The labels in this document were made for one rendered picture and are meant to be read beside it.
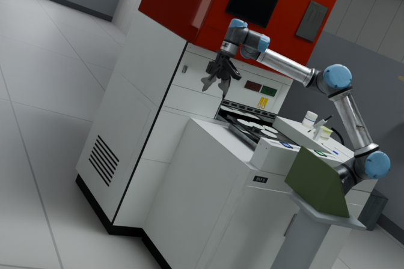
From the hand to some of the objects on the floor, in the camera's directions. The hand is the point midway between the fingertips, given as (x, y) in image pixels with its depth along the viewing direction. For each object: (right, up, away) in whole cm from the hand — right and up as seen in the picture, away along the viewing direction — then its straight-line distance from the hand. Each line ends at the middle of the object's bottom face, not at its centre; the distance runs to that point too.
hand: (214, 95), depth 249 cm
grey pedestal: (+23, -128, +20) cm, 131 cm away
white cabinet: (+9, -105, +89) cm, 138 cm away
